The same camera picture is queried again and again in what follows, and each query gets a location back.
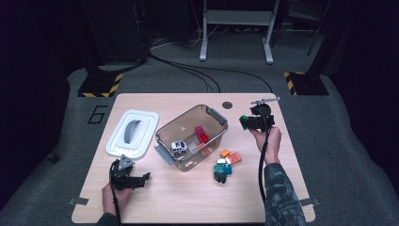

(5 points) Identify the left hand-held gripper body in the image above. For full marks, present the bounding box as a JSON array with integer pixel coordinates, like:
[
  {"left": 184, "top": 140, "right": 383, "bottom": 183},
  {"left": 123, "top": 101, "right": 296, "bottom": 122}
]
[{"left": 109, "top": 153, "right": 139, "bottom": 191}]

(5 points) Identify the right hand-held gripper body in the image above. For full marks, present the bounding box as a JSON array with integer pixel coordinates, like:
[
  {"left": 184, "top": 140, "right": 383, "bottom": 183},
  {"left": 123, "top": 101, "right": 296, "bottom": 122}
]
[{"left": 248, "top": 96, "right": 281, "bottom": 132}]

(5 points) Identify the salmon toy block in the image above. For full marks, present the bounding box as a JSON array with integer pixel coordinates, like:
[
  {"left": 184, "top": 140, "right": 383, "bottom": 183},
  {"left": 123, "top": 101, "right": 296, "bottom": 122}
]
[{"left": 228, "top": 152, "right": 243, "bottom": 165}]

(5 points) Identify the white toy car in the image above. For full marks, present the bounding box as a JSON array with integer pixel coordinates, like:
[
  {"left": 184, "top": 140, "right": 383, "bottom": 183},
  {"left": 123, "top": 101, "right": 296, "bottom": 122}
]
[{"left": 169, "top": 140, "right": 189, "bottom": 155}]

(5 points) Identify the white plastic lid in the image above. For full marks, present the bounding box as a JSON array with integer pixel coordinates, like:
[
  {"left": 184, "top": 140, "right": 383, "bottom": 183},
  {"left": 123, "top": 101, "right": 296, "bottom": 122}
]
[{"left": 104, "top": 108, "right": 160, "bottom": 160}]

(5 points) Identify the black toy block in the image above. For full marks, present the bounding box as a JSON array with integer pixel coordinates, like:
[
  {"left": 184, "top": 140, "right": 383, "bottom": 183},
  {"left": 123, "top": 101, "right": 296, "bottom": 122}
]
[{"left": 214, "top": 172, "right": 228, "bottom": 185}]

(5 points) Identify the transparent brown storage box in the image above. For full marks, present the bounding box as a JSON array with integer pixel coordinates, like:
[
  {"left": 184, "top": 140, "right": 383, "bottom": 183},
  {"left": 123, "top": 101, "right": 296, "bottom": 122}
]
[{"left": 153, "top": 104, "right": 230, "bottom": 172}]

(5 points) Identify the person's left hand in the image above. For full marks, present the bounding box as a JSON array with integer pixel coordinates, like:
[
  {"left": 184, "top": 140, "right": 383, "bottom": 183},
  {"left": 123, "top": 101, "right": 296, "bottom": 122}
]
[{"left": 101, "top": 183, "right": 133, "bottom": 216}]

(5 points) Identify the person's right hand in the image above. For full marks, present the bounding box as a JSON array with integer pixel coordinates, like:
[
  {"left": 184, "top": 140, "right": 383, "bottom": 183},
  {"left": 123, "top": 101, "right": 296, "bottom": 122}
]
[{"left": 248, "top": 125, "right": 282, "bottom": 166}]

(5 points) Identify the grey tape strip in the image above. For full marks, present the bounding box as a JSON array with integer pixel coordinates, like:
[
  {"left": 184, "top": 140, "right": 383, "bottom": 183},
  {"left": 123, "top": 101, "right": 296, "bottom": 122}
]
[
  {"left": 68, "top": 197, "right": 89, "bottom": 206},
  {"left": 297, "top": 197, "right": 321, "bottom": 207}
]

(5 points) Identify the striped black stand base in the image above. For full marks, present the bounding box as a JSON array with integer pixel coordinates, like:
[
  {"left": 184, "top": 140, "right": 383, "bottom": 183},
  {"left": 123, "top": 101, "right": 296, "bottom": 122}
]
[
  {"left": 77, "top": 73, "right": 124, "bottom": 98},
  {"left": 283, "top": 71, "right": 329, "bottom": 96}
]

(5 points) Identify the dark cabinet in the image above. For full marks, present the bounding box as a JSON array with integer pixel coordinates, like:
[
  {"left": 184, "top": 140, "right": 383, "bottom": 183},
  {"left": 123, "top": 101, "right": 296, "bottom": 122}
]
[{"left": 93, "top": 0, "right": 149, "bottom": 65}]

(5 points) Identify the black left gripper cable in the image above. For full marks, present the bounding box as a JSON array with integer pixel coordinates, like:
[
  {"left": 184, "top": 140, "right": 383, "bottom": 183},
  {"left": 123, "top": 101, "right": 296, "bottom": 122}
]
[{"left": 108, "top": 159, "right": 122, "bottom": 226}]

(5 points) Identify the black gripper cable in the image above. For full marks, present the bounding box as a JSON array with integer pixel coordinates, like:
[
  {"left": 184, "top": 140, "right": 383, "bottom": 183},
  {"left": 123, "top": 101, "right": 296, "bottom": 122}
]
[
  {"left": 257, "top": 105, "right": 273, "bottom": 204},
  {"left": 108, "top": 159, "right": 122, "bottom": 226}
]

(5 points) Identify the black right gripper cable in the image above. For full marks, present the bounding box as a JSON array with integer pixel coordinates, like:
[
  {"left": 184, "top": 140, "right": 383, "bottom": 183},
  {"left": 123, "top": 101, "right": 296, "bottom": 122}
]
[{"left": 257, "top": 105, "right": 273, "bottom": 204}]

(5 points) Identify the black floor cable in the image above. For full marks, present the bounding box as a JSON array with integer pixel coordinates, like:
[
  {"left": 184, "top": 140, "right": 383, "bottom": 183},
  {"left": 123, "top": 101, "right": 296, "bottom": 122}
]
[
  {"left": 149, "top": 53, "right": 221, "bottom": 94},
  {"left": 175, "top": 62, "right": 273, "bottom": 93}
]

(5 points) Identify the white metal stand frame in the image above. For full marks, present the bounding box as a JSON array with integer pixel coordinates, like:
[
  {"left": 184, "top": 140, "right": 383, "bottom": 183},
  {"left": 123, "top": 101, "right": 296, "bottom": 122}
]
[{"left": 199, "top": 0, "right": 280, "bottom": 65}]

